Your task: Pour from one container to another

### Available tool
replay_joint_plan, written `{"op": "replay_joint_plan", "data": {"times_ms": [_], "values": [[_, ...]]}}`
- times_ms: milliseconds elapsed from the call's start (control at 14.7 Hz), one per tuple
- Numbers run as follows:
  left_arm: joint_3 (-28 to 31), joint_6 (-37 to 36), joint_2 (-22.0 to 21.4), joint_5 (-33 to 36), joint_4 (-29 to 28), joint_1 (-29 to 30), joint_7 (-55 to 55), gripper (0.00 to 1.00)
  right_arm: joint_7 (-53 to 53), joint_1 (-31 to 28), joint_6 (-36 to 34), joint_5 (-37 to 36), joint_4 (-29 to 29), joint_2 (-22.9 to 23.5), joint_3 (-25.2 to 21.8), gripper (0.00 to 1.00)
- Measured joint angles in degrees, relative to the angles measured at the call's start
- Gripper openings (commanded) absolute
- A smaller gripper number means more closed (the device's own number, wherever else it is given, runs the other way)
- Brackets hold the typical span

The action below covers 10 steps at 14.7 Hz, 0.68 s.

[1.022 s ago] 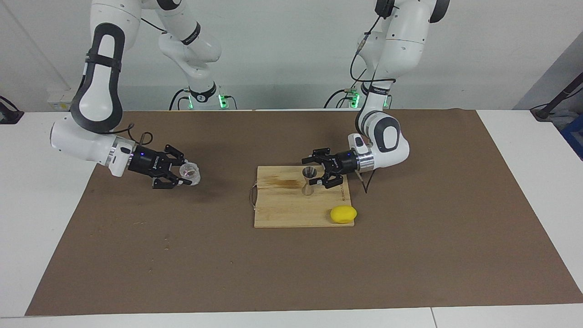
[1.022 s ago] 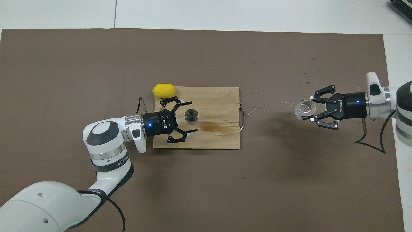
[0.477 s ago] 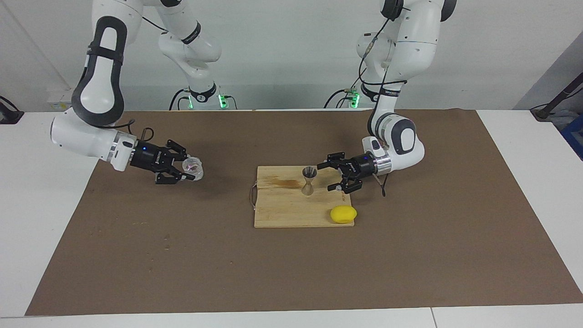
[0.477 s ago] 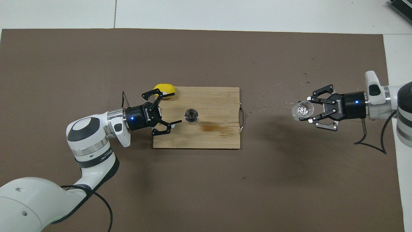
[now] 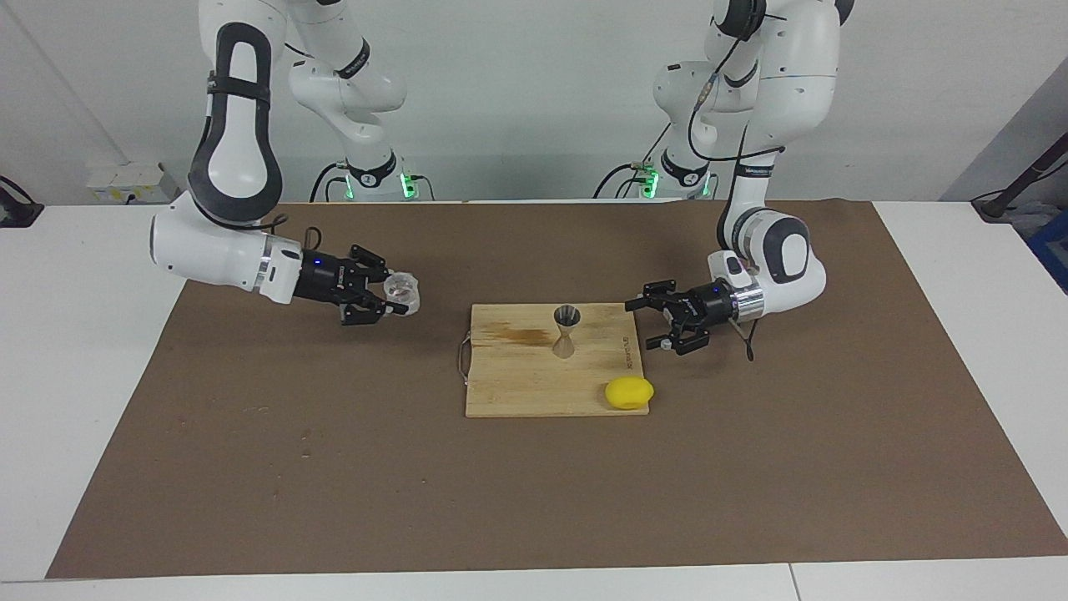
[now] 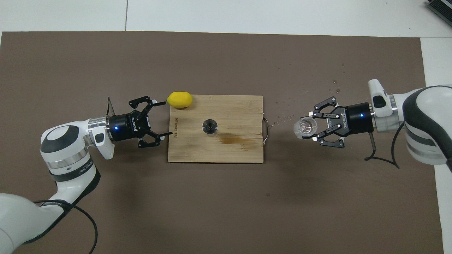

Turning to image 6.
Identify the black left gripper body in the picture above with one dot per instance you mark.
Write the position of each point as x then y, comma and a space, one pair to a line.
123, 128

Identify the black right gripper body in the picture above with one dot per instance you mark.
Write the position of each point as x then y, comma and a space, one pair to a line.
358, 122

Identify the clear glass cup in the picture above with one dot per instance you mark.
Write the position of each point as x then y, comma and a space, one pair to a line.
304, 127

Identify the steel double jigger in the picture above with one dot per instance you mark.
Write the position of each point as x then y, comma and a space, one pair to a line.
210, 127

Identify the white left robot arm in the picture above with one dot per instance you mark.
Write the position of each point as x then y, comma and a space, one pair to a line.
63, 148

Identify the yellow lemon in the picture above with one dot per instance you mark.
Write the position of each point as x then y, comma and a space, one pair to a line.
180, 99

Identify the wooden cutting board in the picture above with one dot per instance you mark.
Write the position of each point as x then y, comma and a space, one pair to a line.
240, 148

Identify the brown table mat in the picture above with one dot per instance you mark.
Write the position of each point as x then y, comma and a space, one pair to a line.
247, 211

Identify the grey ribbed device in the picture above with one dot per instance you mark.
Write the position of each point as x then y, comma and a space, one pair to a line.
441, 7

